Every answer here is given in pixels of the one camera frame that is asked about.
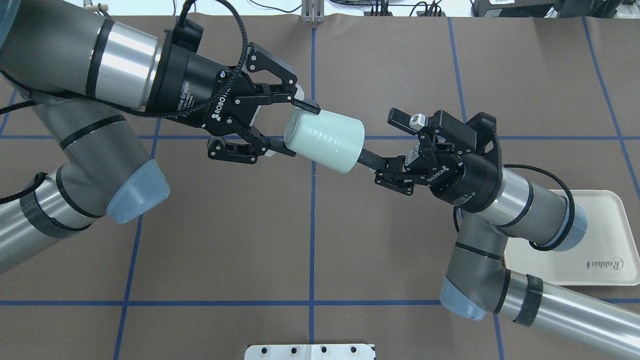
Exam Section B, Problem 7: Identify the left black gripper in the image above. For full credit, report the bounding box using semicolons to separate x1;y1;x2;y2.
145;20;322;166

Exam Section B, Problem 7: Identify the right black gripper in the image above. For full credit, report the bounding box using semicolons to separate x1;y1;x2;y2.
358;107;503;213

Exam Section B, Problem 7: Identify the pale green cup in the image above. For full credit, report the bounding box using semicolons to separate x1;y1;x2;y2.
284;108;365;174

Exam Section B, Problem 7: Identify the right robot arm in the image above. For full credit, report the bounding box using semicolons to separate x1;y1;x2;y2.
358;108;639;360

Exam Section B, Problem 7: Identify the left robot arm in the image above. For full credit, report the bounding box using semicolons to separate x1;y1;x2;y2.
1;0;321;272

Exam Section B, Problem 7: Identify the beige rabbit tray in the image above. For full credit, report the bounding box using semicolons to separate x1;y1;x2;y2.
503;189;640;286

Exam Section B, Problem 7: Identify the black box device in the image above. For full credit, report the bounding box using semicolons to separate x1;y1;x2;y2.
470;0;556;18

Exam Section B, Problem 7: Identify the aluminium frame post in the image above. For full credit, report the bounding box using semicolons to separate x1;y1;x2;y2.
301;0;326;24

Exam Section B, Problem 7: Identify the black wire cup rack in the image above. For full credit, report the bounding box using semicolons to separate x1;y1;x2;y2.
82;1;110;13

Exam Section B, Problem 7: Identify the white camera pillar stand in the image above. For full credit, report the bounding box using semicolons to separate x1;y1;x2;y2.
244;343;377;360

